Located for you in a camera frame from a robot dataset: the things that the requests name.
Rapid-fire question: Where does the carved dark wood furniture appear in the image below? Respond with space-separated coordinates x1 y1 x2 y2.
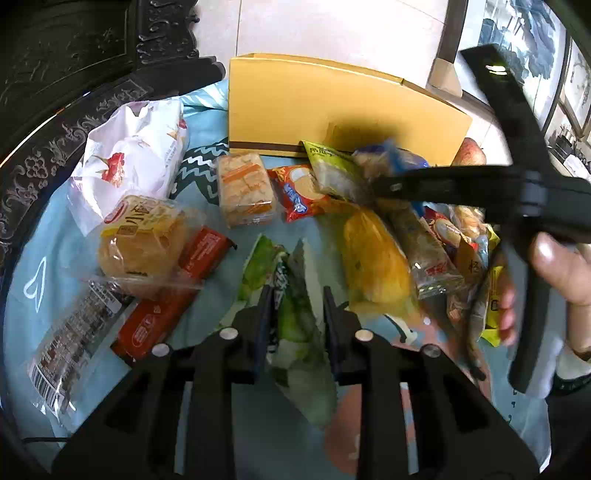
0 0 222 259

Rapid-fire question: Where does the yellow-label bread packet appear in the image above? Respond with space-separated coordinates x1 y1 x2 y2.
452 205 492 243

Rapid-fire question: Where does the framed branch painting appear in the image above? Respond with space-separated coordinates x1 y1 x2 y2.
556 41 591 134

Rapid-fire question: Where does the brown-label nut packet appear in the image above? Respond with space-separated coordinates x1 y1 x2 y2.
445 240 490 342

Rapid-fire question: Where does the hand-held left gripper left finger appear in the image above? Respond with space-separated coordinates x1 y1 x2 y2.
51 285 278 480

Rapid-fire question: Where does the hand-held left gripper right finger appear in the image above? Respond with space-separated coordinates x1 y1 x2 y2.
322 286 541 480

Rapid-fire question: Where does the yellow cake clear packet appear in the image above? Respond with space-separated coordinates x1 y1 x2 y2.
341 208 414 315

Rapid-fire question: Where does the red long biscuit packet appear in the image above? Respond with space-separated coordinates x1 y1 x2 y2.
111 226 234 363

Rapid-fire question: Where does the green yellow snack packet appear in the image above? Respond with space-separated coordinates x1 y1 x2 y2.
302 140 370 204

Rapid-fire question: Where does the red round biscuit packet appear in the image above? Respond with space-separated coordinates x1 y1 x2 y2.
267 165 335 223
422 210 465 252

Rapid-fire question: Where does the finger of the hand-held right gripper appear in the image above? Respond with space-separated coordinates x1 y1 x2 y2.
373 165 525 217

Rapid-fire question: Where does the sandwich cake packet red label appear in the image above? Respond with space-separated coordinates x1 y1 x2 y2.
388 203 465 301

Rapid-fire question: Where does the framed lotus painting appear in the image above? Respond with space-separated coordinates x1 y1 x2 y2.
436 0 571 134

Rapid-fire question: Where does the orange yellow snack packet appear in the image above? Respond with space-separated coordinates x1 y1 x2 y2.
480 226 513 348

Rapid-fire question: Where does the black cable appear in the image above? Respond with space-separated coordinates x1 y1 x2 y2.
21 434 70 446

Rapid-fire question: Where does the person's right hand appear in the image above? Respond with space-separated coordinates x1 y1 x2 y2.
498 232 591 347

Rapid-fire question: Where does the cardboard corner protector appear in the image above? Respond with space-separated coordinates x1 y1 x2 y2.
427 58 465 97

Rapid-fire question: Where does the blue snack packet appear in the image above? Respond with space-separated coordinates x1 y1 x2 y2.
353 138 430 181

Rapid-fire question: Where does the green white snack packet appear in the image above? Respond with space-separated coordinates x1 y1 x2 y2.
217 234 340 430

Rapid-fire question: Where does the bread bun clear packet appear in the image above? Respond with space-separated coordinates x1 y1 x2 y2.
28 193 208 421

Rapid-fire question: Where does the yellow cardboard box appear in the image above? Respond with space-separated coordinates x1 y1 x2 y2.
228 53 474 167

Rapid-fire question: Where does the orange white cracker packet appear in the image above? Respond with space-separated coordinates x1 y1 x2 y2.
216 152 280 228

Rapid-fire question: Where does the red yellow apple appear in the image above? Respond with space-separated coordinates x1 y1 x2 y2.
450 137 488 167

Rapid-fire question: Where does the white bag with red flower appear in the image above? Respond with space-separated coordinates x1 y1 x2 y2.
68 98 190 236

